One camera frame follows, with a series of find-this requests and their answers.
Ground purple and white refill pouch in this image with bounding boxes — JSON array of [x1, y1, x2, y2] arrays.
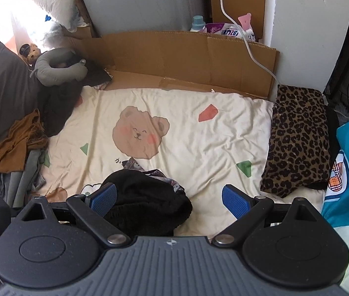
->
[[204, 23, 243, 39]]

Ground grey garment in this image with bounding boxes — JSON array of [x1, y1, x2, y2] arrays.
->
[[0, 149, 47, 207]]

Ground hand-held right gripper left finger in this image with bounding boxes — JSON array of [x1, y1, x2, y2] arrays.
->
[[17, 183, 132, 249]]

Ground brown garment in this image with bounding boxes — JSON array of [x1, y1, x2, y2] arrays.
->
[[0, 109, 49, 173]]

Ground grey neck pillow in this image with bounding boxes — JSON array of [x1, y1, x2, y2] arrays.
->
[[29, 48, 89, 87]]

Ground black shorts with patterned trim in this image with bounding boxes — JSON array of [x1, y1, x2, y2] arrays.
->
[[83, 157, 193, 238]]

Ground brown cardboard sheet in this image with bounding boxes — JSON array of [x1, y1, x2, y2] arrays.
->
[[62, 30, 281, 101]]

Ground pink bear-shaped item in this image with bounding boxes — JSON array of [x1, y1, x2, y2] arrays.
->
[[238, 13, 257, 42]]

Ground dark grey pillow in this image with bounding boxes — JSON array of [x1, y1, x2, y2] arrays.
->
[[0, 38, 50, 173]]

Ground small teddy bear toy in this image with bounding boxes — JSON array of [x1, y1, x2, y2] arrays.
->
[[19, 43, 42, 65]]

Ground leopard print cloth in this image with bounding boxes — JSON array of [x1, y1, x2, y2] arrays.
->
[[260, 84, 332, 198]]

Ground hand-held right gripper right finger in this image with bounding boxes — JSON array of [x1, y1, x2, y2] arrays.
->
[[212, 184, 318, 249]]

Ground white cable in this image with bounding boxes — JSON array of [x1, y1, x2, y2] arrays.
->
[[212, 0, 281, 84]]

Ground bottle with blue cap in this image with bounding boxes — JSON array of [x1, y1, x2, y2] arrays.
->
[[190, 15, 206, 33]]

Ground black garment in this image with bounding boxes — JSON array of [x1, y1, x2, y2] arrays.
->
[[40, 78, 84, 138]]

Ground dark flat cloth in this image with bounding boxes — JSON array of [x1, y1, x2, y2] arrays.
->
[[77, 58, 113, 88]]

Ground cream bear print blanket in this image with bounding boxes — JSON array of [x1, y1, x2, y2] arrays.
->
[[37, 86, 326, 239]]

